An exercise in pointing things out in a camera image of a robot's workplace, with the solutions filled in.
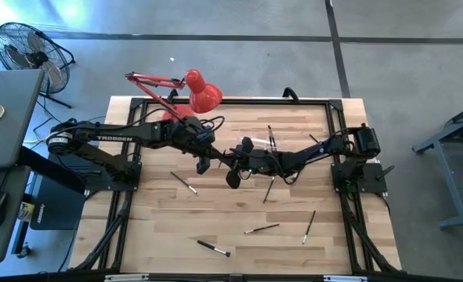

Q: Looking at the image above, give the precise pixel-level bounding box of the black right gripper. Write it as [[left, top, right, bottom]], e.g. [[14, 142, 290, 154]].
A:
[[224, 136, 287, 190]]

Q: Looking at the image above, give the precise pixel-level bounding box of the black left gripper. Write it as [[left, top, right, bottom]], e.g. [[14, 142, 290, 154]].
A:
[[167, 115, 227, 176]]

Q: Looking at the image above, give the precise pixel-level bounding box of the small silver-ferrule makeup brush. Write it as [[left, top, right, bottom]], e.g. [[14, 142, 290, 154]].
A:
[[169, 171, 199, 196]]

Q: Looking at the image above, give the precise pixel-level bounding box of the pointed-tip black makeup brush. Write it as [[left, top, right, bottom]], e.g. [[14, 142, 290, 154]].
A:
[[243, 222, 281, 235]]

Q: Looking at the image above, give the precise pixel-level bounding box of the large white-tipped makeup brush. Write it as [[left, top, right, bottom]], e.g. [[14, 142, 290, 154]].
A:
[[196, 239, 233, 259]]

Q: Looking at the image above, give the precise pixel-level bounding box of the black silver-ferrule makeup brush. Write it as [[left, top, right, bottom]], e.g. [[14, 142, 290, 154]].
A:
[[301, 209, 317, 246]]

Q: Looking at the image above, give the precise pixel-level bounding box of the black shelving unit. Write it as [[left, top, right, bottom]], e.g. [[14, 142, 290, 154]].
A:
[[69, 96, 403, 275]]

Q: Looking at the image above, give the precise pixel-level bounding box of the red desk lamp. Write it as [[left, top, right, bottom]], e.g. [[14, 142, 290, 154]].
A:
[[124, 68, 224, 123]]

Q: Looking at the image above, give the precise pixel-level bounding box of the yellow black label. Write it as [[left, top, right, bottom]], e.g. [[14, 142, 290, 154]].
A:
[[17, 201, 37, 223]]

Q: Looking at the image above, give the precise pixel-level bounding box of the black floor fan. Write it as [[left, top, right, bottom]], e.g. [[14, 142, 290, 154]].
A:
[[0, 21, 77, 110]]

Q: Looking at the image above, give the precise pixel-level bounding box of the grey desk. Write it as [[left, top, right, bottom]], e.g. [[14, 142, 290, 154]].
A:
[[0, 68, 46, 170]]

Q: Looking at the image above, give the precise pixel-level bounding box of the dark desk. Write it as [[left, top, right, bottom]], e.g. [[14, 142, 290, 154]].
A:
[[0, 166, 33, 266]]

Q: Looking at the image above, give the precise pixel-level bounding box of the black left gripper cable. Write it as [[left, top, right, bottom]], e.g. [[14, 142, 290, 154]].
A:
[[197, 114, 226, 137]]

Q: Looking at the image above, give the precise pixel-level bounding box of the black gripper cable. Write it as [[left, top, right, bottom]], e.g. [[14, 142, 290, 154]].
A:
[[197, 114, 226, 137], [268, 154, 302, 186]]

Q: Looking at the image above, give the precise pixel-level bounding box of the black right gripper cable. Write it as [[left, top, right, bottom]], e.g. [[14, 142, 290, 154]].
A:
[[268, 154, 302, 186]]

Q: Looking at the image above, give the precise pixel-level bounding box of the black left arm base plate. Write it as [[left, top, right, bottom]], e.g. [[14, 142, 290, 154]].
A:
[[82, 158, 143, 193]]

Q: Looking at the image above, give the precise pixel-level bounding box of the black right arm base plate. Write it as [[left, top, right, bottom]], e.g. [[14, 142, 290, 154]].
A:
[[331, 161, 389, 196]]

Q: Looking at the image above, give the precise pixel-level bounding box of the white bracket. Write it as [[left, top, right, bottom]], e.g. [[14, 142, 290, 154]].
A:
[[323, 274, 369, 282], [103, 273, 150, 282]]

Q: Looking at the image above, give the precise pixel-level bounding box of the blue-grey workbench frame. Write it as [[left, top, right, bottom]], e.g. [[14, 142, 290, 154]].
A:
[[412, 99, 463, 231]]

